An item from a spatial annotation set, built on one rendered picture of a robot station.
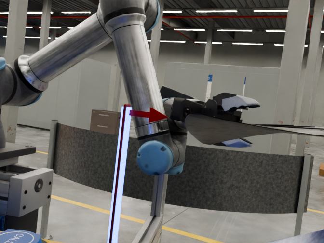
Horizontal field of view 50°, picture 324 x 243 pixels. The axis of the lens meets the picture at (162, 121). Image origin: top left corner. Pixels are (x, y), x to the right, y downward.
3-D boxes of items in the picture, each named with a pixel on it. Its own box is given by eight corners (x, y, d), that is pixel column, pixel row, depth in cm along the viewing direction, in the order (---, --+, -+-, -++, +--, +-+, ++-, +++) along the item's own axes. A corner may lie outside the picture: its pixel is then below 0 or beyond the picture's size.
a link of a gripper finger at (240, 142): (270, 146, 64) (240, 128, 72) (246, 141, 61) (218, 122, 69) (263, 161, 65) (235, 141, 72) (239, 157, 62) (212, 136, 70)
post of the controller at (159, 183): (159, 217, 103) (167, 152, 102) (150, 216, 104) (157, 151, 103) (161, 214, 106) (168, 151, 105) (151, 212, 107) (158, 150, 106)
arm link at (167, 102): (175, 128, 96) (178, 98, 96) (196, 133, 87) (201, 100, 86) (150, 126, 93) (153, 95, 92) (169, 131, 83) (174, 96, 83)
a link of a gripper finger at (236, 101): (277, 95, 65) (242, 105, 72) (254, 87, 62) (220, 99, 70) (277, 111, 64) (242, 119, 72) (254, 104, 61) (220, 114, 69)
